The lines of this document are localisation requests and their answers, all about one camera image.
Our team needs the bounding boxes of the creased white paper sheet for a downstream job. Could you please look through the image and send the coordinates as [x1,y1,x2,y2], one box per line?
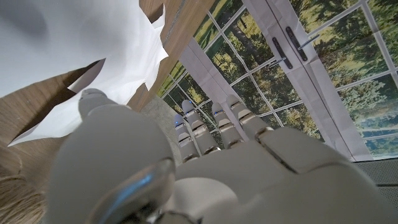
[7,46,169,147]

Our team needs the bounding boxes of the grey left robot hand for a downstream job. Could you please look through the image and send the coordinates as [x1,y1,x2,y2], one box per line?
[43,88,398,224]

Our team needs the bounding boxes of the printed window backdrop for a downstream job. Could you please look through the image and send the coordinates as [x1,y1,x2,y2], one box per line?
[155,0,398,162]

